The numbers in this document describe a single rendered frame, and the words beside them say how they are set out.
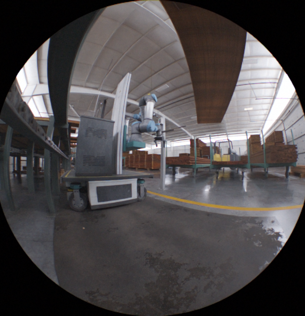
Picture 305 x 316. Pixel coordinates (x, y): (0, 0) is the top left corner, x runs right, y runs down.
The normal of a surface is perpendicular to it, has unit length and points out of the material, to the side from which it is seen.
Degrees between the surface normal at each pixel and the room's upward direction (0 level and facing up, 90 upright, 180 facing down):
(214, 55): 180
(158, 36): 176
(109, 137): 90
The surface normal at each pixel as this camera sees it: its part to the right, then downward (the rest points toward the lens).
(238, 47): -0.01, 1.00
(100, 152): 0.66, -0.04
